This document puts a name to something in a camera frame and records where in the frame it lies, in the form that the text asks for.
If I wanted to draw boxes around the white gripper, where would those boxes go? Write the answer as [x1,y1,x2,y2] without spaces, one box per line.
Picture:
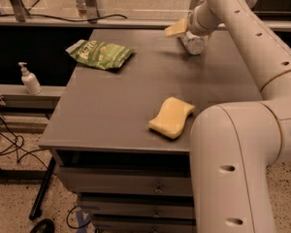
[165,3,220,37]

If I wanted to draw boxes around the green jalapeno chip bag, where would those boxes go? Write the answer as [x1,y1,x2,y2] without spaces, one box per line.
[66,40,133,70]

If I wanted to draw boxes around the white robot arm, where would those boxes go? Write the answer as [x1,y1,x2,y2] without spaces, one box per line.
[166,0,291,233]

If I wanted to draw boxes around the white pump dispenser bottle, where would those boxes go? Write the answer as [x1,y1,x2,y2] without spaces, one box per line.
[18,62,42,95]

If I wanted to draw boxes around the yellow sponge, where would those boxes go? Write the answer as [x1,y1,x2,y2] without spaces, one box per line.
[148,97,195,139]

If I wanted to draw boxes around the grey drawer cabinet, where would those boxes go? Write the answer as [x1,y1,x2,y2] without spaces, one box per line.
[39,29,260,233]

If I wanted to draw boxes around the black stand leg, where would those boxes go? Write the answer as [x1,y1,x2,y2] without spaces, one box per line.
[29,158,56,220]

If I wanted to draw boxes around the metal window frame rail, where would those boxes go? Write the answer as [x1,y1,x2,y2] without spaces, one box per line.
[0,0,291,31]

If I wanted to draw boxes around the black cable on ledge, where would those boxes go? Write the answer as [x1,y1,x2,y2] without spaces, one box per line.
[0,0,129,24]

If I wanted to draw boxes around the black floor cables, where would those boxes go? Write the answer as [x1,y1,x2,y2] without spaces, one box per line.
[0,107,51,170]

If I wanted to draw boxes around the black cable under cabinet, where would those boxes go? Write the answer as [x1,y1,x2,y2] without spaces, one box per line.
[65,205,92,230]

